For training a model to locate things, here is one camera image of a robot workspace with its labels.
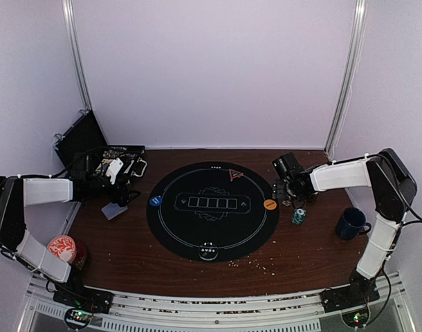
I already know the orange big blind button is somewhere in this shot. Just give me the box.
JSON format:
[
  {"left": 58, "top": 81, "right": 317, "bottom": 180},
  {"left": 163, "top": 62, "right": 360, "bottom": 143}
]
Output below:
[{"left": 264, "top": 199, "right": 277, "bottom": 211}]

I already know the red triangle marker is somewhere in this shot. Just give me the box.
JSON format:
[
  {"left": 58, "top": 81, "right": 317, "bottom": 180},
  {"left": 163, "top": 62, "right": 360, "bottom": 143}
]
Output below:
[{"left": 228, "top": 169, "right": 244, "bottom": 182}]

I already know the blue small blind button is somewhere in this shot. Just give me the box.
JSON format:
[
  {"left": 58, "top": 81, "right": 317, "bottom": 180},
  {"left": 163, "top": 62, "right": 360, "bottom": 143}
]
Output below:
[{"left": 149, "top": 196, "right": 163, "bottom": 207}]

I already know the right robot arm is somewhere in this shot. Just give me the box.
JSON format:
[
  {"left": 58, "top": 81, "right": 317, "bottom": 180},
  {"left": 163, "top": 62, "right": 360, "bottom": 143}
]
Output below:
[{"left": 272, "top": 148, "right": 422, "bottom": 306}]

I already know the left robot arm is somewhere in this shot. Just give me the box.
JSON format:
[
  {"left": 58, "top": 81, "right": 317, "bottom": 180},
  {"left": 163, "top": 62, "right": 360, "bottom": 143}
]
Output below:
[{"left": 0, "top": 148, "right": 147, "bottom": 307}]

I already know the green chip stack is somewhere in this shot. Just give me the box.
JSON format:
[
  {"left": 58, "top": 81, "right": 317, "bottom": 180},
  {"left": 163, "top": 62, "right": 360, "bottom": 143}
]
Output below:
[{"left": 291, "top": 207, "right": 306, "bottom": 225}]

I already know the grey card deck box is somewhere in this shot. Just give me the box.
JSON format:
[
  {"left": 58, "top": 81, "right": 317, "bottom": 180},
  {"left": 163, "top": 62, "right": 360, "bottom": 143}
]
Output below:
[{"left": 101, "top": 203, "right": 128, "bottom": 221}]

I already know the black poker set case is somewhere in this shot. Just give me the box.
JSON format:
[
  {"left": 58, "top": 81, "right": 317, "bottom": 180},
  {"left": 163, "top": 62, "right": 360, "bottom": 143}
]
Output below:
[{"left": 54, "top": 110, "right": 145, "bottom": 176}]

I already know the dark blue mug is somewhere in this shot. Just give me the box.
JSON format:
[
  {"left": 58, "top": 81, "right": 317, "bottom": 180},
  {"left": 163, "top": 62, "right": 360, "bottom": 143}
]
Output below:
[{"left": 335, "top": 207, "right": 371, "bottom": 241}]

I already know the red patterned tin can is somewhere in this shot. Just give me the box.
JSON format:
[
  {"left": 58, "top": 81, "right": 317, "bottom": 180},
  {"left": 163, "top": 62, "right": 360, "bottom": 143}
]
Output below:
[{"left": 47, "top": 235, "right": 89, "bottom": 270}]

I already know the round black poker mat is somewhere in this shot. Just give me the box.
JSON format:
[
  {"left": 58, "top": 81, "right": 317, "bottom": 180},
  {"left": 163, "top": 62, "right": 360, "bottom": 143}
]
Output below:
[{"left": 146, "top": 162, "right": 279, "bottom": 263}]

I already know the chrome case handle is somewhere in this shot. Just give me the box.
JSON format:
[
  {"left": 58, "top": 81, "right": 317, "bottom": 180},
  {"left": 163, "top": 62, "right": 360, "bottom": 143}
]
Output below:
[{"left": 133, "top": 158, "right": 148, "bottom": 178}]

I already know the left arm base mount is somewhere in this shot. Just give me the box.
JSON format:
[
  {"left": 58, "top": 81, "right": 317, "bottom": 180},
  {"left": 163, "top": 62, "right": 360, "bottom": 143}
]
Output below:
[{"left": 53, "top": 288, "right": 113, "bottom": 331}]

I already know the aluminium front rail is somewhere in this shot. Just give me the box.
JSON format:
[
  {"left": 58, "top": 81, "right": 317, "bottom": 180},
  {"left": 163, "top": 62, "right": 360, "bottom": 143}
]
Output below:
[{"left": 22, "top": 271, "right": 411, "bottom": 332}]

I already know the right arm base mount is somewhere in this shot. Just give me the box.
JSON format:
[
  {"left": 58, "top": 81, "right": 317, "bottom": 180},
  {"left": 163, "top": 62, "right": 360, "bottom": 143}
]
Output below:
[{"left": 320, "top": 286, "right": 380, "bottom": 329}]

